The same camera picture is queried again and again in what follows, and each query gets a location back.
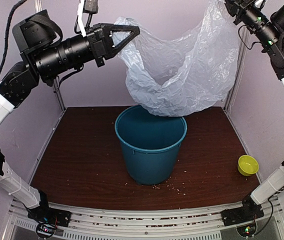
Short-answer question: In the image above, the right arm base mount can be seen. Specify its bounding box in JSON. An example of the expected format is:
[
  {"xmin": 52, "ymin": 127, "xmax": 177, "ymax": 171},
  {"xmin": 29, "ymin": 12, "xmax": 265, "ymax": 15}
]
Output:
[{"xmin": 220, "ymin": 195, "xmax": 274, "ymax": 239}]

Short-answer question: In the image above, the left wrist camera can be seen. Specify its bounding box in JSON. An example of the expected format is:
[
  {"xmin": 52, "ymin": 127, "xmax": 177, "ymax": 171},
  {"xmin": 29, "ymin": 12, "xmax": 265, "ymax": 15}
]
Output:
[{"xmin": 11, "ymin": 0, "xmax": 100, "ymax": 55}]

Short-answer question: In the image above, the left aluminium corner post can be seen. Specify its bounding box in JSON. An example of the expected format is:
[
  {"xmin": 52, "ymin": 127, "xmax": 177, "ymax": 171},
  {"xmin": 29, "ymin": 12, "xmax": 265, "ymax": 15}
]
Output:
[{"xmin": 33, "ymin": 0, "xmax": 67, "ymax": 112}]

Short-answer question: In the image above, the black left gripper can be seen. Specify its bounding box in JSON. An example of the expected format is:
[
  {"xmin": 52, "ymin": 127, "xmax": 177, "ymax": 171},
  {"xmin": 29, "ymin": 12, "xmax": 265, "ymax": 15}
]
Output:
[{"xmin": 32, "ymin": 20, "xmax": 141, "ymax": 79}]

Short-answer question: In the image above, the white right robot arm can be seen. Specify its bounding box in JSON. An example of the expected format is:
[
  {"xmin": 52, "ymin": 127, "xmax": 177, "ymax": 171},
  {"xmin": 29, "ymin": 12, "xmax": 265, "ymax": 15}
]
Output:
[{"xmin": 225, "ymin": 0, "xmax": 284, "ymax": 205}]

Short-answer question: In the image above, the translucent grey plastic bag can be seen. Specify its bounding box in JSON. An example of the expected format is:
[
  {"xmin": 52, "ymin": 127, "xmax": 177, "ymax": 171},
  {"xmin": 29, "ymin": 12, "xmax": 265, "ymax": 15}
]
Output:
[{"xmin": 118, "ymin": 0, "xmax": 239, "ymax": 117}]

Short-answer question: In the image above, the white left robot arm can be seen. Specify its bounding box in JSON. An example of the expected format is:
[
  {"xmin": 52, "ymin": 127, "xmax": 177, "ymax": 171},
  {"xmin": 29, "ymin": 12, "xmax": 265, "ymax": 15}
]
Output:
[{"xmin": 0, "ymin": 19, "xmax": 140, "ymax": 222}]

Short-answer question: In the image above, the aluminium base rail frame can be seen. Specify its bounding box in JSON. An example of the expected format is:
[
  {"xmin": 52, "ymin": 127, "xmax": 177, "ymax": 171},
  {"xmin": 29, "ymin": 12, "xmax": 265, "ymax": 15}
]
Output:
[{"xmin": 3, "ymin": 196, "xmax": 284, "ymax": 240}]

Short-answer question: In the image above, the aluminium corner post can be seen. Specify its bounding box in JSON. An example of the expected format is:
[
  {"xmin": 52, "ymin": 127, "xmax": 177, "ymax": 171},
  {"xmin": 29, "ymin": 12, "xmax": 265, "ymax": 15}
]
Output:
[
  {"xmin": 33, "ymin": 0, "xmax": 67, "ymax": 112},
  {"xmin": 223, "ymin": 25, "xmax": 247, "ymax": 113}
]

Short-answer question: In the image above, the yellow plastic bowl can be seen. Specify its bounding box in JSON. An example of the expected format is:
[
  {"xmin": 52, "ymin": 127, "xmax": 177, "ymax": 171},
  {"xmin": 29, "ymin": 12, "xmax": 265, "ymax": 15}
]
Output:
[{"xmin": 237, "ymin": 155, "xmax": 259, "ymax": 177}]

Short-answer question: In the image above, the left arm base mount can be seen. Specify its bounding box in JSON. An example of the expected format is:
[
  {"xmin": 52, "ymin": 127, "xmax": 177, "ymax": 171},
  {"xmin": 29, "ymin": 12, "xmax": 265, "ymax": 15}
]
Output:
[{"xmin": 24, "ymin": 190, "xmax": 72, "ymax": 240}]

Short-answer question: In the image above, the teal plastic trash bin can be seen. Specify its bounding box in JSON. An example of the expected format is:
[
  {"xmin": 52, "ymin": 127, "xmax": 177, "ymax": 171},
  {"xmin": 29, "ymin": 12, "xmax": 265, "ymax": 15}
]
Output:
[{"xmin": 114, "ymin": 105, "xmax": 188, "ymax": 186}]

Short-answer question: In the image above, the right aluminium corner post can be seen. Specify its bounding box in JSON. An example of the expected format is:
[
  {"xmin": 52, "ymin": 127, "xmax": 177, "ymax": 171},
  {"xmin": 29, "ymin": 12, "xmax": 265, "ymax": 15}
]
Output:
[{"xmin": 223, "ymin": 25, "xmax": 247, "ymax": 113}]

